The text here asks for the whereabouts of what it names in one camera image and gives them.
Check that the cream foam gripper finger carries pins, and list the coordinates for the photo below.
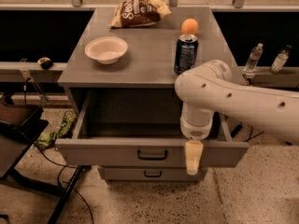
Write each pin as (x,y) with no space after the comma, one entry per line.
(193,155)

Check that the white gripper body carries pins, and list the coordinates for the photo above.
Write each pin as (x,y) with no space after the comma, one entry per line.
(195,131)

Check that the grey top drawer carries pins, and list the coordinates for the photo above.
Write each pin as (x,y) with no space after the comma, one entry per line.
(127,128)

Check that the grey drawer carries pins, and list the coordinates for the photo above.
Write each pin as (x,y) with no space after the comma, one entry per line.
(149,174)
(127,128)

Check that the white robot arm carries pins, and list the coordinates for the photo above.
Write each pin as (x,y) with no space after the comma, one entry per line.
(209,88)

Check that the grey drawer cabinet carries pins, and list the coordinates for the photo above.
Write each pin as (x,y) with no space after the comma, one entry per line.
(149,64)

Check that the grey bottom drawer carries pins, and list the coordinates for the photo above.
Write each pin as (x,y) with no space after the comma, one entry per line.
(149,174)

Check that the blue soda can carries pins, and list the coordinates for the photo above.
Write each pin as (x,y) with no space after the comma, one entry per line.
(186,53)

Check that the clear water bottle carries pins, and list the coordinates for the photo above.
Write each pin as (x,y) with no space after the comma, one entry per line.
(252,61)

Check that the orange fruit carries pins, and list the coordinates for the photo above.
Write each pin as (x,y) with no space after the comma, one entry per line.
(190,26)

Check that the white bowl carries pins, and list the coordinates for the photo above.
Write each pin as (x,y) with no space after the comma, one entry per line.
(106,50)

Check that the brown chip bag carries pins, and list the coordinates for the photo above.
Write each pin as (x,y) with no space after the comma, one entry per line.
(139,13)

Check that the green snack bag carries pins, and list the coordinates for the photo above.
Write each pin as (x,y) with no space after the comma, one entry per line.
(47,140)

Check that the black tape measure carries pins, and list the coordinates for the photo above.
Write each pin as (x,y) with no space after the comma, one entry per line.
(45,63)

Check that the black stand frame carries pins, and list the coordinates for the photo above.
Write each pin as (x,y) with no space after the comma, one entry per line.
(21,125)

